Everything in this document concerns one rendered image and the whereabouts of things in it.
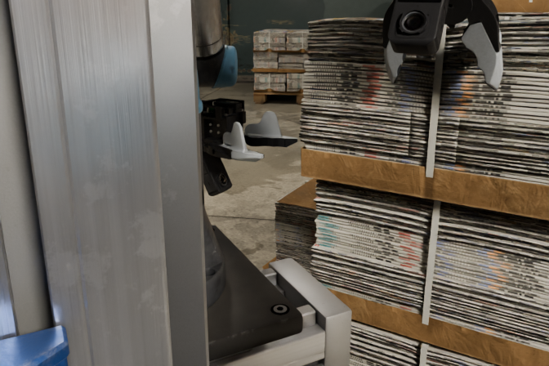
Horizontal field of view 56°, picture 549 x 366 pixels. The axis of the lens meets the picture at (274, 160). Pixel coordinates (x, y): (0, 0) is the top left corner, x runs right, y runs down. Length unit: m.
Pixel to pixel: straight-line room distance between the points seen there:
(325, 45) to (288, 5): 7.05
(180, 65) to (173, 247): 0.06
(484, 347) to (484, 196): 0.23
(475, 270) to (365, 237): 0.16
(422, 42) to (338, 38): 0.24
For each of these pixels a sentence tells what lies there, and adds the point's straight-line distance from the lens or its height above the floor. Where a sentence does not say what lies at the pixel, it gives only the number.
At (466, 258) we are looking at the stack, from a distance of 0.75.
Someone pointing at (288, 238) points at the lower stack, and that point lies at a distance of 1.34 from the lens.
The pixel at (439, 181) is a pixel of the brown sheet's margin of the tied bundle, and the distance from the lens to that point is 0.69.
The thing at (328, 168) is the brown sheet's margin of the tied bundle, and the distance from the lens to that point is 0.74.
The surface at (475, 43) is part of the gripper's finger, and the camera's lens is 0.59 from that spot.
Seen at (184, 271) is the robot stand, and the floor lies 0.99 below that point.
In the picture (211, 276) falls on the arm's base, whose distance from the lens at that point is 0.48.
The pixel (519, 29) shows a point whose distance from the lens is 0.66.
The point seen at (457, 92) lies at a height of 0.98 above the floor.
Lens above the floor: 1.07
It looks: 16 degrees down
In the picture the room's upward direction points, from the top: straight up
